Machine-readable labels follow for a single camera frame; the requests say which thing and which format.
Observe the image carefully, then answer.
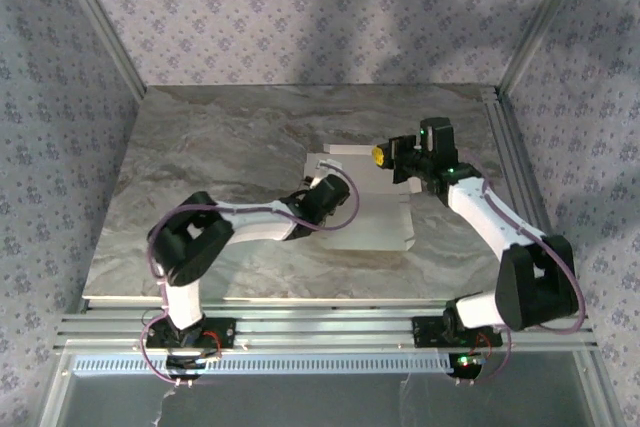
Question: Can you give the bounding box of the aluminium frame post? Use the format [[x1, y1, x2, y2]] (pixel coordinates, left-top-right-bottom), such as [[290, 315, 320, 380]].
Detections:
[[497, 0, 599, 96], [49, 0, 149, 98]]

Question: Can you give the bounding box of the yellow and white paper box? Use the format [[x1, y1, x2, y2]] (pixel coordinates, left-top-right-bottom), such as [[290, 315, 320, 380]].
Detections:
[[302, 142, 417, 253]]

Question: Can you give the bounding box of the aluminium mounting rail beam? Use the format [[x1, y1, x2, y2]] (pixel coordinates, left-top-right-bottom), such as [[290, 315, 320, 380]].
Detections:
[[55, 294, 599, 353]]

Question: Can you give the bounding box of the aluminium side rail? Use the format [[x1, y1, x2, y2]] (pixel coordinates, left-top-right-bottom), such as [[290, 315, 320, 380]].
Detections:
[[479, 86, 566, 308]]

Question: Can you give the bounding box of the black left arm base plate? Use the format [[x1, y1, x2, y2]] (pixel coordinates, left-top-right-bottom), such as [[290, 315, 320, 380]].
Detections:
[[145, 317, 237, 351]]

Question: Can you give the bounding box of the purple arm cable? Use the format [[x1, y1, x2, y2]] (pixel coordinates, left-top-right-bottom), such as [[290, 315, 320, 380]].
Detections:
[[139, 172, 362, 388], [452, 149, 587, 388]]

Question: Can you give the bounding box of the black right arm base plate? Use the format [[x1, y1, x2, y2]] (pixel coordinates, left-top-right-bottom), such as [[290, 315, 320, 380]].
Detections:
[[412, 316, 504, 350]]

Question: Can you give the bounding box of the white slotted cable duct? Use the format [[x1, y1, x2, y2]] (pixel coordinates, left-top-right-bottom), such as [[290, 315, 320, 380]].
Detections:
[[72, 352, 454, 376]]

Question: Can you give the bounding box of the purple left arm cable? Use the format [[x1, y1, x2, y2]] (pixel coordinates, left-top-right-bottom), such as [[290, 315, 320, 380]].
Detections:
[[139, 172, 362, 388]]

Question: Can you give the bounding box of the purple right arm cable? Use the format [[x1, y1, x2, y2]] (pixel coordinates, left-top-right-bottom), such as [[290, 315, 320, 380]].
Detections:
[[452, 149, 587, 388]]

